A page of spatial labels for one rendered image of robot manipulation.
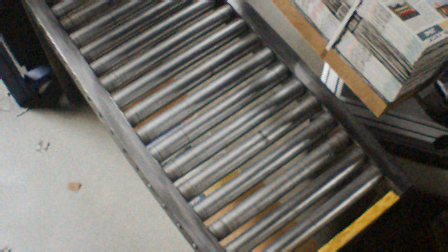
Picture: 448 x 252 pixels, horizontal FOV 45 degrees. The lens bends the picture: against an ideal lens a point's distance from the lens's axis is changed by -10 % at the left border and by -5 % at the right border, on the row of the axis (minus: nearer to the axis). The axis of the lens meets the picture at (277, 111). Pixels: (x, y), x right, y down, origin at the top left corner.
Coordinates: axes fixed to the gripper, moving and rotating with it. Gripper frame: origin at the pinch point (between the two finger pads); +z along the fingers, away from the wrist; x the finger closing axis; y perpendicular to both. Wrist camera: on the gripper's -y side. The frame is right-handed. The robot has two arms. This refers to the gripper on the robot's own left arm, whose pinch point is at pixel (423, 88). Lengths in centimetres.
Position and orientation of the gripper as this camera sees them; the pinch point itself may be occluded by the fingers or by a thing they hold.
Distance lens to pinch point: 145.9
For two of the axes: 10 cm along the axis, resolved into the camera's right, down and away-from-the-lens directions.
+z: -6.4, -7.1, 3.0
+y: 3.6, -6.2, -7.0
